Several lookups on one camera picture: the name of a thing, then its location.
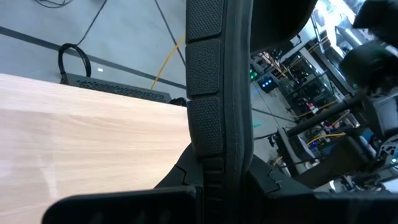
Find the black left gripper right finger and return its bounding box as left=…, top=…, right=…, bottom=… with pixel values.
left=248, top=155, right=398, bottom=224

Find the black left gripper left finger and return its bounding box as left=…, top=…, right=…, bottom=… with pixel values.
left=41, top=144, right=203, bottom=224

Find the black slide sandal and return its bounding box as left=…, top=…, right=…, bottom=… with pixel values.
left=185, top=0, right=318, bottom=224

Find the black perforated computer case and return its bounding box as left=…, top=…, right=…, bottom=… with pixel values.
left=60, top=73, right=172, bottom=104

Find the computer tower with blue lights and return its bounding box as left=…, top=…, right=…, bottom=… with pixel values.
left=257, top=75, right=277, bottom=93

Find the wooden shelf black metal frame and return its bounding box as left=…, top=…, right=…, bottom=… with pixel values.
left=0, top=73, right=191, bottom=224

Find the coiled black cable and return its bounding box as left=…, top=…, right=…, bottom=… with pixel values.
left=57, top=42, right=92, bottom=78

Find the yellow cable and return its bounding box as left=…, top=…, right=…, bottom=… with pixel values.
left=150, top=29, right=187, bottom=90

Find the thin black floor cable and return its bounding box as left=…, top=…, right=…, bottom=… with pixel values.
left=76, top=0, right=108, bottom=46

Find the tangle of black cables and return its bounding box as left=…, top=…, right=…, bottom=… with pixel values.
left=33, top=0, right=74, bottom=9

